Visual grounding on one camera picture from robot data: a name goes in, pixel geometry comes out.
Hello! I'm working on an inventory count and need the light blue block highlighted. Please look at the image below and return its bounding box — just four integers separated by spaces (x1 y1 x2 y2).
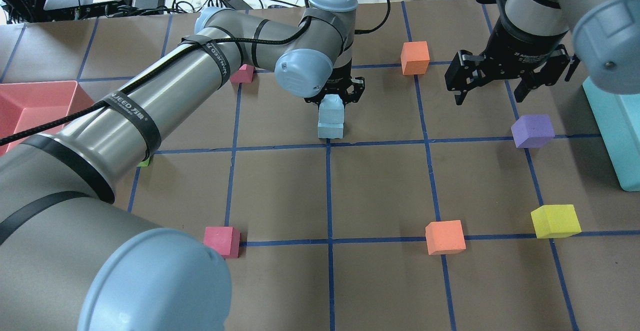
317 121 345 139
318 94 345 124

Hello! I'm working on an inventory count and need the orange block near arm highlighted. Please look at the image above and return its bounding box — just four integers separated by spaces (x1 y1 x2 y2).
425 220 467 256

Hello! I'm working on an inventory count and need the purple block near tray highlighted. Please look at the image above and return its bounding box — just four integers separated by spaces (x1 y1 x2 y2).
510 114 556 149

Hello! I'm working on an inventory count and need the orange block far side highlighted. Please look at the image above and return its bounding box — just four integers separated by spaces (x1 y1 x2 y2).
400 40 431 76

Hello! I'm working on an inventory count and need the pink block far right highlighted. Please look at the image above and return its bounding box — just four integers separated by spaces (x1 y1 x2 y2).
230 63 255 84

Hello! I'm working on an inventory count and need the pink block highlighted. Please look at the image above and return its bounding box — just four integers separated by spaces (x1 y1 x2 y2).
203 226 242 260
230 63 255 84

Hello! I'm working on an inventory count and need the turquoise plastic tray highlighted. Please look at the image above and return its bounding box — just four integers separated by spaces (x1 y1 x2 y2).
582 77 640 192

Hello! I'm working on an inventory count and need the yellow block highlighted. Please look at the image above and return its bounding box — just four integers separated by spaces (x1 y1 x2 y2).
530 205 583 239

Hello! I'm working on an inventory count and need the pink block far left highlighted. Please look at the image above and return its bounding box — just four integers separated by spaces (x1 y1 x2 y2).
203 226 242 260

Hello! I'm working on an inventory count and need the green block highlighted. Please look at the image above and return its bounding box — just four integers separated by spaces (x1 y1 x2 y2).
137 157 151 168

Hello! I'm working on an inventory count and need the pink plastic tray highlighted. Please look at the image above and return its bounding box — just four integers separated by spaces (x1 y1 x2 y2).
0 80 95 138

